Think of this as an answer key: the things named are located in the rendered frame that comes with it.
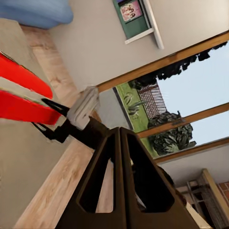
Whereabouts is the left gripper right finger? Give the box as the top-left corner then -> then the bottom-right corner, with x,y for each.
119,127 -> 200,229

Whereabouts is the radio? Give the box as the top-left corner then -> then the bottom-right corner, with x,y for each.
0,51 -> 62,125

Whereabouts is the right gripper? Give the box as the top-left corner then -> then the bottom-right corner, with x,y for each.
32,98 -> 104,147

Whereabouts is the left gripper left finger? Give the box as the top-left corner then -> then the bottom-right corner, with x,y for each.
55,127 -> 127,229

